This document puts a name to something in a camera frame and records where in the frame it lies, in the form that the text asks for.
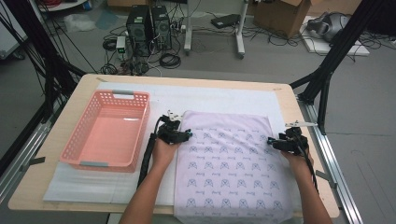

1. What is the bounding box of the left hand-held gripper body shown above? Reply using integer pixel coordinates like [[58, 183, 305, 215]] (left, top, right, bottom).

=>
[[157, 109, 188, 146]]

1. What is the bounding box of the white grid mat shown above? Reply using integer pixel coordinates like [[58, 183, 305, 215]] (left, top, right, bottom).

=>
[[42, 81, 304, 210]]

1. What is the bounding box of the lilac printed cloth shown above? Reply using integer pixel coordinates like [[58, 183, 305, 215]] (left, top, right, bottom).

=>
[[173, 110, 293, 224]]

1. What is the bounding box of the white power adapter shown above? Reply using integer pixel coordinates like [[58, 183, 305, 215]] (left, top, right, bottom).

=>
[[115, 35, 127, 54]]

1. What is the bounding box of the white metal stand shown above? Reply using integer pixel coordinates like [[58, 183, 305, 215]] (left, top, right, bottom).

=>
[[183, 0, 250, 60]]

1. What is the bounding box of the wooden table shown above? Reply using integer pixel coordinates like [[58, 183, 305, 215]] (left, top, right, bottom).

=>
[[7, 73, 340, 218]]

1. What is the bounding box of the teal floor sheet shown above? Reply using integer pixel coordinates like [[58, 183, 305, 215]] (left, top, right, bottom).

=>
[[94, 8, 120, 31]]

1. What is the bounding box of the clear plastic bag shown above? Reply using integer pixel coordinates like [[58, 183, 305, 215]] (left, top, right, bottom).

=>
[[64, 12, 97, 34]]

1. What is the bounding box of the white foam board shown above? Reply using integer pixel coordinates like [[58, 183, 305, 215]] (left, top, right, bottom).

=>
[[300, 15, 371, 57]]

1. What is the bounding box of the person's left hand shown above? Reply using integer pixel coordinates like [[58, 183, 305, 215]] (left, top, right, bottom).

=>
[[151, 138, 180, 170]]

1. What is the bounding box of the pink plastic basket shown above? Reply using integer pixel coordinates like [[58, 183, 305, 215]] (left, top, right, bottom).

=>
[[59, 89, 151, 174]]

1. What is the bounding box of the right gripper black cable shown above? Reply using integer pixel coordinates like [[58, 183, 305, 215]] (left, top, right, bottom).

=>
[[295, 134, 320, 194]]

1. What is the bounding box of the aluminium rail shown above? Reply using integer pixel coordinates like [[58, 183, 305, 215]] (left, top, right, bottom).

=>
[[297, 96, 363, 224], [0, 102, 64, 203]]

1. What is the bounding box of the black flat device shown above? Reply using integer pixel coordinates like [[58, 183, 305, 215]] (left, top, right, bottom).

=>
[[210, 13, 241, 29]]

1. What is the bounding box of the grey rounded device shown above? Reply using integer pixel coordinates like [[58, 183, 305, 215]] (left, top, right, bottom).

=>
[[306, 11, 351, 43]]

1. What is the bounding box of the person's right hand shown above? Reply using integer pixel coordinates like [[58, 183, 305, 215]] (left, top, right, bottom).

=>
[[280, 148, 313, 175]]

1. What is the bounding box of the black computer tower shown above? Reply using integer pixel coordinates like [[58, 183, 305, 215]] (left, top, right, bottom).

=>
[[125, 5, 153, 58], [150, 5, 173, 51]]

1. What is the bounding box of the coiled black cable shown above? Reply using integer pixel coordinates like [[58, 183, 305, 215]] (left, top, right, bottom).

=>
[[159, 52, 182, 70], [100, 63, 120, 76]]

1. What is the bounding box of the black frame strut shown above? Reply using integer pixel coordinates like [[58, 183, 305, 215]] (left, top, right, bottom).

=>
[[289, 0, 387, 136], [0, 0, 87, 124]]

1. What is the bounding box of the flat brown cardboard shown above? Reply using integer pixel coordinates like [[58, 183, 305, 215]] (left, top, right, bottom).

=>
[[311, 0, 363, 17]]

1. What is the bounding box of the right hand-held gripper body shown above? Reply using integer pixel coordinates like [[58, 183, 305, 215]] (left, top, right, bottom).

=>
[[277, 120, 318, 156]]

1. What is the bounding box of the grey rail bracket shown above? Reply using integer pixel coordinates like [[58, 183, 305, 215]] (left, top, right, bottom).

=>
[[20, 157, 47, 173], [315, 169, 338, 189]]

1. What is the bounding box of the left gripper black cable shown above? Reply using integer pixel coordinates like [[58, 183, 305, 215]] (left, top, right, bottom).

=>
[[136, 115, 166, 189]]

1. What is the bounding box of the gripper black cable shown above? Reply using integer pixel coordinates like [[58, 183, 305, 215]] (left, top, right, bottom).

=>
[[136, 115, 166, 189], [295, 134, 320, 194]]

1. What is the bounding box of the white round table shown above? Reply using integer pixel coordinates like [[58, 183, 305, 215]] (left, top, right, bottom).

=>
[[36, 0, 90, 13]]

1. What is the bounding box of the grey cabinet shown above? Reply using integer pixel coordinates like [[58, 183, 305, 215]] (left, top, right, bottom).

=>
[[0, 0, 29, 60]]

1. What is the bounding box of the open cardboard box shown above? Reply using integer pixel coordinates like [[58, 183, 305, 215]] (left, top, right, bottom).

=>
[[252, 0, 312, 39]]

